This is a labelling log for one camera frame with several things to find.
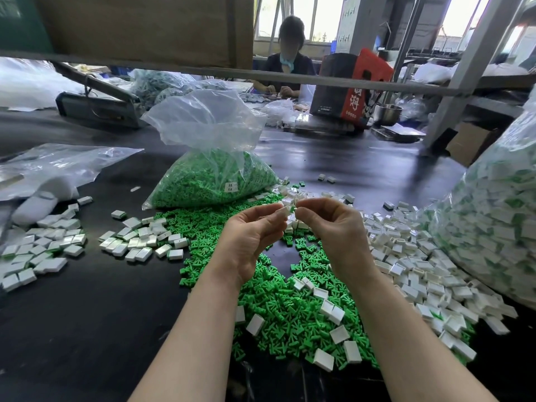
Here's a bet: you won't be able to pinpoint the person's left hand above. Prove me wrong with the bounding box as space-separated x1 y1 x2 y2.
209 202 290 285

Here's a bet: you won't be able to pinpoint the person's right hand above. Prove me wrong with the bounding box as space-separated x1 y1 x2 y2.
295 197 375 286

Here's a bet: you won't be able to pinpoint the pile of green parts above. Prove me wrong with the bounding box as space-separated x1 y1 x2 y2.
157 192 477 372

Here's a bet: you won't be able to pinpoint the pile of white plastic caps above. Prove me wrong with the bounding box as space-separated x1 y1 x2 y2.
234 178 520 374

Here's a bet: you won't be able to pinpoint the pile of assembled white pieces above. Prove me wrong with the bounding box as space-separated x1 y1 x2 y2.
0 195 93 294

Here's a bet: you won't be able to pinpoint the person's left forearm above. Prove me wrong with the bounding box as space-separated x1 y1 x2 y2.
128 270 248 402

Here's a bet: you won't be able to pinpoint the person's right forearm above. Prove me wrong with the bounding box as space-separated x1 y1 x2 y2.
345 270 499 402

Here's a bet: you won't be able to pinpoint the bag of green clips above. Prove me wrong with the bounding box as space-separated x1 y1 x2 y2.
141 89 280 211

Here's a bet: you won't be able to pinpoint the clear bag of pale parts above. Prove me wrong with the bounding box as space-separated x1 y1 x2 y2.
129 69 256 109

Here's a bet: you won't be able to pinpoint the large bag of white caps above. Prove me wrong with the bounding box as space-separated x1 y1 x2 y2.
427 86 536 310

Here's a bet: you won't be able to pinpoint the white paper sheets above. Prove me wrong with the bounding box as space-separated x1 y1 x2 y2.
372 122 427 142

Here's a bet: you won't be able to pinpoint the metal bowl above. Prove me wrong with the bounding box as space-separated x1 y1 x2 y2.
374 103 403 127

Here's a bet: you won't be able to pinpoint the crumpled white plastic bag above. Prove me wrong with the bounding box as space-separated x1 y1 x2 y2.
262 98 301 127

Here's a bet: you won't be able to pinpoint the black and red box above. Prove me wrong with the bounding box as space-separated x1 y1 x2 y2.
310 48 395 127

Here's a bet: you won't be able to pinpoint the cardboard box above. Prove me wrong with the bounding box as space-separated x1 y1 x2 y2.
446 122 504 168

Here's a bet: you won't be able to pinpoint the black table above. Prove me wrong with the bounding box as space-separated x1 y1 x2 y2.
0 81 536 402

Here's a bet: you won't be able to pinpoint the empty clear plastic bag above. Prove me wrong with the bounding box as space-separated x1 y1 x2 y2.
0 143 143 227

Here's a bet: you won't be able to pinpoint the white bags on shelf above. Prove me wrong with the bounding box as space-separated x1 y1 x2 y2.
413 61 529 84

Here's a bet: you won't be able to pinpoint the brown board panel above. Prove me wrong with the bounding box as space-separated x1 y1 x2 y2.
0 0 255 68

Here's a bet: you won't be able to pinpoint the white plastic sheet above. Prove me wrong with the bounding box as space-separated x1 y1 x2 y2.
0 58 83 111

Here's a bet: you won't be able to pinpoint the grey metal shelf frame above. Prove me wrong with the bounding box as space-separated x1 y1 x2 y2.
0 0 536 152

